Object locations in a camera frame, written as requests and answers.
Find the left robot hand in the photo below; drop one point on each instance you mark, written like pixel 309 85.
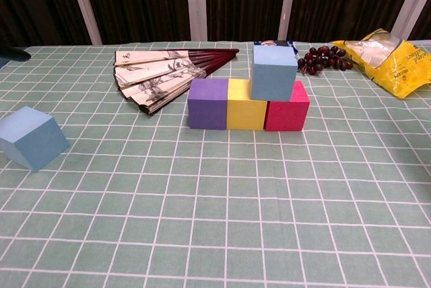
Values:
pixel 13 53

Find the light blue foam cube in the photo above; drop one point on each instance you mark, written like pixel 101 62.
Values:
pixel 272 79
pixel 30 140

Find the purple foam cube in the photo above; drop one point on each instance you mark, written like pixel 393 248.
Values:
pixel 207 109

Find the yellow foam cube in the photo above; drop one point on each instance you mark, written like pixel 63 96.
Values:
pixel 246 113

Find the magenta foam cube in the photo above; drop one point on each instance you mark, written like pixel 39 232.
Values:
pixel 288 116

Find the painted paper folding fan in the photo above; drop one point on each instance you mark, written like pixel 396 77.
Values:
pixel 155 72

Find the green checked tablecloth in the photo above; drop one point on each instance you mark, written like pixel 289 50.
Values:
pixel 215 217

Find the blue snack packet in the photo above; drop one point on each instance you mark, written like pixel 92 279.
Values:
pixel 281 43

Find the dark red grape bunch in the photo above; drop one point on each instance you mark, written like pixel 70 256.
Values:
pixel 323 59

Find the yellow snack bag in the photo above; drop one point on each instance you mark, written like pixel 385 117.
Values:
pixel 404 72

